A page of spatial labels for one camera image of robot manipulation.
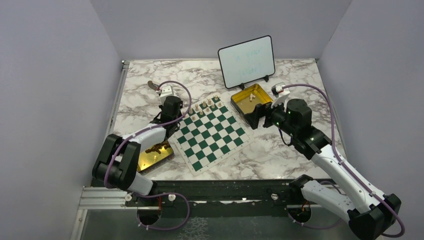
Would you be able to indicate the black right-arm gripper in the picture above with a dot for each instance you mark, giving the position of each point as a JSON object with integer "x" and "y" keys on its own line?
{"x": 261, "y": 110}

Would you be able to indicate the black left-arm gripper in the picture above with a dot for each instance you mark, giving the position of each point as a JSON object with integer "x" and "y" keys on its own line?
{"x": 180, "y": 114}

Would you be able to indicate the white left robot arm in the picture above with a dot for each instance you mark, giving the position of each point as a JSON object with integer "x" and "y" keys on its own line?
{"x": 117, "y": 162}

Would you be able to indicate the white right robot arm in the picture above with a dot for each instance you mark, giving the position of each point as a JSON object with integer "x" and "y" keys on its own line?
{"x": 368, "y": 211}

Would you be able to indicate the gold tin with white pieces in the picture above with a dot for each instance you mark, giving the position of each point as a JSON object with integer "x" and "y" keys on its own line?
{"x": 251, "y": 104}

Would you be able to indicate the green white chess mat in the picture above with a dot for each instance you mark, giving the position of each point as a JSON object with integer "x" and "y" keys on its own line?
{"x": 203, "y": 141}

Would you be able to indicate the gold tin with dark pieces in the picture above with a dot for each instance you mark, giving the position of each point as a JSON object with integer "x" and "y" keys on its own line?
{"x": 155, "y": 157}

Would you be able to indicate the small whiteboard with stand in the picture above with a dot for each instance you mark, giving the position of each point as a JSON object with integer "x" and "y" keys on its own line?
{"x": 247, "y": 61}

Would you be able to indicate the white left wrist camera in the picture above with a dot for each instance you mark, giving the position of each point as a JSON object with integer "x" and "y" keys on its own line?
{"x": 164, "y": 92}

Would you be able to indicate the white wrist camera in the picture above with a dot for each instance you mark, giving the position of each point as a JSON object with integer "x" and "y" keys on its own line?
{"x": 164, "y": 92}
{"x": 280, "y": 93}

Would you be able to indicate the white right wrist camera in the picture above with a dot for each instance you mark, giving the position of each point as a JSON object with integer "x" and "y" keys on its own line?
{"x": 280, "y": 93}

